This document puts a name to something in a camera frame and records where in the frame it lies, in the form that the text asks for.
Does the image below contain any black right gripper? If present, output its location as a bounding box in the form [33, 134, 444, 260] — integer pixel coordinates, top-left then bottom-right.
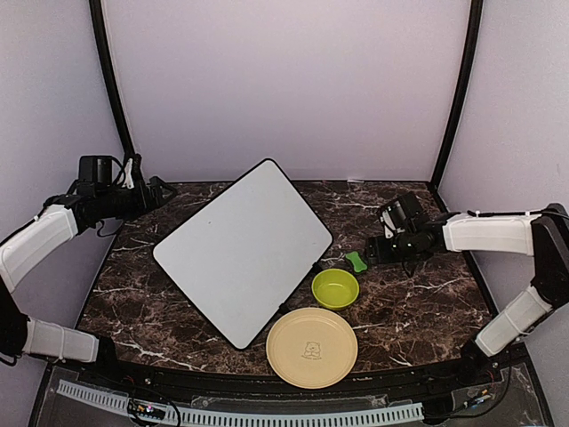
[365, 230, 418, 266]

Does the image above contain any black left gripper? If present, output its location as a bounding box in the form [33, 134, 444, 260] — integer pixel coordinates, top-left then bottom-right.
[96, 176, 178, 222]

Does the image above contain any green bone-shaped eraser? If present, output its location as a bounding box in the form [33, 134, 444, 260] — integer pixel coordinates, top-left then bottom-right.
[345, 251, 368, 274]

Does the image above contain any white whiteboard with black frame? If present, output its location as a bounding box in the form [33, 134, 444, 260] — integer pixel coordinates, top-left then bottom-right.
[153, 159, 333, 350]

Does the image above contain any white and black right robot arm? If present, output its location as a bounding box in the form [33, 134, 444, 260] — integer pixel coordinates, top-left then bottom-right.
[364, 192, 568, 386]

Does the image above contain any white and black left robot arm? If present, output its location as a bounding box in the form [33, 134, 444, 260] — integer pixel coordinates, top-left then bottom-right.
[1, 154, 177, 388]

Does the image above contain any green bowl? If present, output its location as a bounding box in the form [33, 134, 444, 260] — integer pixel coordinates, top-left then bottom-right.
[311, 269, 360, 310]

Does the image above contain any beige round plate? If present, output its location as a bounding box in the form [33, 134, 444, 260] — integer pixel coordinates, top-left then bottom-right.
[266, 308, 358, 390]

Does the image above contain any left wrist camera with cables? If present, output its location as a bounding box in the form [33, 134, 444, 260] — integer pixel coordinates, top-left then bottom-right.
[113, 154, 144, 189]

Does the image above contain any black curved front rail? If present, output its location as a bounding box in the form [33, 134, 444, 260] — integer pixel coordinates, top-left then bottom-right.
[75, 326, 530, 404]

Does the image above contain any white slotted cable duct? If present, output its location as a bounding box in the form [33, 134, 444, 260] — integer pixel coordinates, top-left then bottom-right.
[56, 380, 424, 426]

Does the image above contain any black left corner post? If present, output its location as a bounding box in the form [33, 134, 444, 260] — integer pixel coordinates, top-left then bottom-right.
[88, 0, 137, 161]

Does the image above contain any black corner post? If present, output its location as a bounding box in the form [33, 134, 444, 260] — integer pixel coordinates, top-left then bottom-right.
[88, 0, 137, 161]
[429, 0, 484, 192]

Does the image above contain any black right corner post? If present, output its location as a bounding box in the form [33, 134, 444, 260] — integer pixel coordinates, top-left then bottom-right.
[429, 0, 484, 192]

